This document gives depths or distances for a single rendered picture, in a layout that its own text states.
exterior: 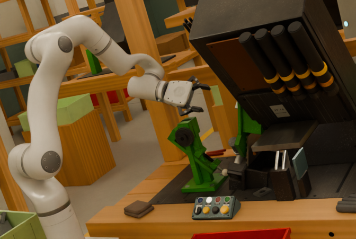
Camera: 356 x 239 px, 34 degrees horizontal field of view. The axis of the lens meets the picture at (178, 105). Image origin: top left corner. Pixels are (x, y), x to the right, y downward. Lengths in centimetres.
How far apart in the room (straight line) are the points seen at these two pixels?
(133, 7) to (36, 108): 78
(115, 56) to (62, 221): 62
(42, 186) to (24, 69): 655
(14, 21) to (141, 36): 843
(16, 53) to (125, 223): 878
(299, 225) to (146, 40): 115
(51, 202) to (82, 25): 62
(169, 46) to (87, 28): 885
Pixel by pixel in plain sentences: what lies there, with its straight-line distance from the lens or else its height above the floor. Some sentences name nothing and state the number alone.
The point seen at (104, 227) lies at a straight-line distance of 224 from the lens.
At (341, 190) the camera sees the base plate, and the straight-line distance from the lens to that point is 196.
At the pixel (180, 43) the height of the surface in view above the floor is 29.
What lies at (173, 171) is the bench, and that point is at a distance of 257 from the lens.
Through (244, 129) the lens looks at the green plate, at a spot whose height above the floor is 112.
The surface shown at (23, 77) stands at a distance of 859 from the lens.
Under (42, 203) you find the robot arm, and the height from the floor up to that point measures 111.
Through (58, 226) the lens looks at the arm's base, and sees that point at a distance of 201.
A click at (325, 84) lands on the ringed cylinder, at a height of 129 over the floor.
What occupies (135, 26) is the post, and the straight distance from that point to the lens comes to 256.
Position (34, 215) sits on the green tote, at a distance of 240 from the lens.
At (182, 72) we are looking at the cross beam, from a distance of 261.
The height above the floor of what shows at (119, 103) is 27.
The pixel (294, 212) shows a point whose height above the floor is 90.
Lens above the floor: 173
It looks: 13 degrees down
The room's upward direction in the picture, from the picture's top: 17 degrees counter-clockwise
